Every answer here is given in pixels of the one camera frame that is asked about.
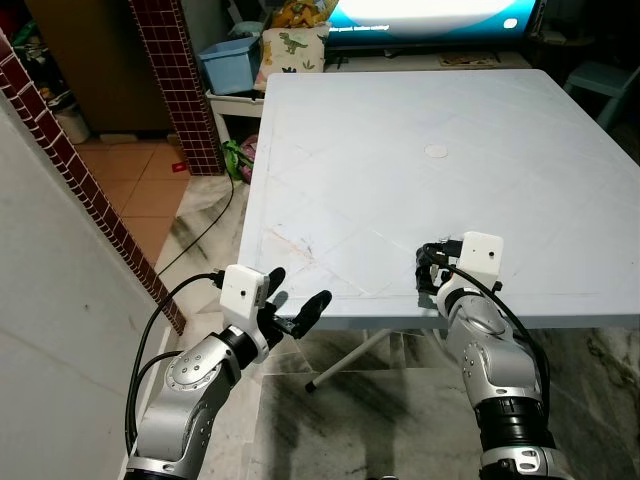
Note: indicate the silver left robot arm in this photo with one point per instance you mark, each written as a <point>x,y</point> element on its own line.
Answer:
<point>185,390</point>

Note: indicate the white plastic folding table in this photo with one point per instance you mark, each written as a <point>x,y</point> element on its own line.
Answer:
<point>440,210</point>

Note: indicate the white dinosaur print bag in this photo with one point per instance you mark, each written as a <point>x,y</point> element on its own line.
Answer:
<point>293,50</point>

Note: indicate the blue plastic storage box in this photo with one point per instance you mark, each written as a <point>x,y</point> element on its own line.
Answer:
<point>230,68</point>

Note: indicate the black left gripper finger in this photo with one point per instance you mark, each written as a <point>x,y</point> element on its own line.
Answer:
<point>275,284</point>
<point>312,312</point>

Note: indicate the light blue plastic chair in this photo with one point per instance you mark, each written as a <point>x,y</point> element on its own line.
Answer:
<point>605,85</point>

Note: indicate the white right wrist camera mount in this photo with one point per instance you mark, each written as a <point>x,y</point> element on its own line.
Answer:
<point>478,258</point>

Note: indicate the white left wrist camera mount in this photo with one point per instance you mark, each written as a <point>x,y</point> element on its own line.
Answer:
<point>243,290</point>

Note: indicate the white plastic container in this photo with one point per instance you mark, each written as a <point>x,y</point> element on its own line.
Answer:
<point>72,125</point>

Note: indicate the yellow toy pile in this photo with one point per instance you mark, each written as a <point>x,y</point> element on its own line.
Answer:
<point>298,14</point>

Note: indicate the small red floor item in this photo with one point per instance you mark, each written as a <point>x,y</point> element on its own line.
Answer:
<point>179,167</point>

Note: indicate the brown wooden door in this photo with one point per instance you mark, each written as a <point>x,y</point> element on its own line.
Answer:
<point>95,60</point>

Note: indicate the white round table plug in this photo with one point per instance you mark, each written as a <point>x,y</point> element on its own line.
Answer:
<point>436,152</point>

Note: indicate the flat screen television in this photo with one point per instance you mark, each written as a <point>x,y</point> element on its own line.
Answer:
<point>430,18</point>

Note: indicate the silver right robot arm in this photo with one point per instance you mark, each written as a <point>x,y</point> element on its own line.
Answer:
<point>495,360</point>

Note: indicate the red mosaic tiled pillar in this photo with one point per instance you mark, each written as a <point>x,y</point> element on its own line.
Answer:
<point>180,90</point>

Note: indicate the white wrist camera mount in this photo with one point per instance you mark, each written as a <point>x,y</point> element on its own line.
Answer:
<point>243,290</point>
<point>478,258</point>

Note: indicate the white low shelf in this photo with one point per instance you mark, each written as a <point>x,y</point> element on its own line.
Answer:
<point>232,105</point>

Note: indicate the red mosaic tiled wall cap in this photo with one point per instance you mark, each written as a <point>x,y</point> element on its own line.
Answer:
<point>90,185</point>

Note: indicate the low television stand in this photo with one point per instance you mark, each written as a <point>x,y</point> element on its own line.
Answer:
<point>450,58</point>

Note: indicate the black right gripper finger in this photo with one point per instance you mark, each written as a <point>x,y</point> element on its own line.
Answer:
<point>424,254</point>
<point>431,283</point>

